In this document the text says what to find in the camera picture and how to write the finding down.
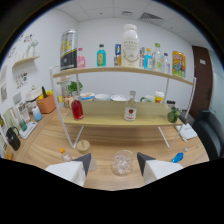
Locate clear bottle with orange cap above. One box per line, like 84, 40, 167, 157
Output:
59, 147, 73, 163

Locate blue liquid bottle silver cap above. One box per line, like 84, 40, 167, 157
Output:
171, 147, 190, 164

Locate clear jar with cork lid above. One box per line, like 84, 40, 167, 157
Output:
76, 139, 99, 172

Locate large white milk bottle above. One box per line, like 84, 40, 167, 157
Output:
120, 23, 140, 69

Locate light blue cup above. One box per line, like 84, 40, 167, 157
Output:
32, 105, 43, 122

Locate white cup yellow print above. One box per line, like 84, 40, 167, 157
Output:
154, 89, 165, 104

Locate clear glass with ice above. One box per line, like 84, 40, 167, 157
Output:
110, 149, 135, 177

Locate white cloth bag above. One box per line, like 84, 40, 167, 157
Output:
175, 122, 199, 141

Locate red liquid glass bottle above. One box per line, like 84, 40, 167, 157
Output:
70, 96, 85, 121

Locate white kitchen scale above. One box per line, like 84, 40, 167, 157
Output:
18, 119, 38, 140

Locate clear bottle with red label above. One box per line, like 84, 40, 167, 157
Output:
123, 90, 138, 122

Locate black chair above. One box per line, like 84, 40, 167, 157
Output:
192, 109, 224, 161

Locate black kettle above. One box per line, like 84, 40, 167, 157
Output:
5, 126, 22, 152

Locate wooden two-tier shelf rack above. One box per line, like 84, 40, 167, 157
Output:
49, 65, 198, 149

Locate orange storage basket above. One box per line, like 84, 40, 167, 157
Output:
36, 94, 57, 115

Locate blue rimmed bowl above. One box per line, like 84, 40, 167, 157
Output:
79, 92, 96, 102

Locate white bowl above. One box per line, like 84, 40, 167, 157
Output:
110, 94, 130, 102
94, 93, 111, 102

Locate green potted plant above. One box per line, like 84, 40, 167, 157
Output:
67, 80, 84, 96

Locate white bread box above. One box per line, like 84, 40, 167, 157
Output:
25, 85, 43, 102

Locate brown door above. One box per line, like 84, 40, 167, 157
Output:
189, 45, 213, 119

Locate small clear bottle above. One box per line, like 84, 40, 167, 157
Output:
162, 52, 172, 74

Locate yellow snack bag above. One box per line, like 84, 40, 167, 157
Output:
171, 50, 187, 79

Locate light blue liquid bottle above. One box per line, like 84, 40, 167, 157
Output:
143, 47, 154, 70

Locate pink liquid bottle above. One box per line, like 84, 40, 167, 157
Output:
77, 47, 87, 70

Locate teal liquid bottle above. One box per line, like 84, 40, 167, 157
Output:
96, 43, 107, 68

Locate black and yellow bag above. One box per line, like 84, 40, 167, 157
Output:
59, 29, 79, 71

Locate small blue carton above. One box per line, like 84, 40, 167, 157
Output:
114, 43, 122, 67

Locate wooden wall shelf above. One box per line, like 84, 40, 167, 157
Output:
12, 55, 41, 69

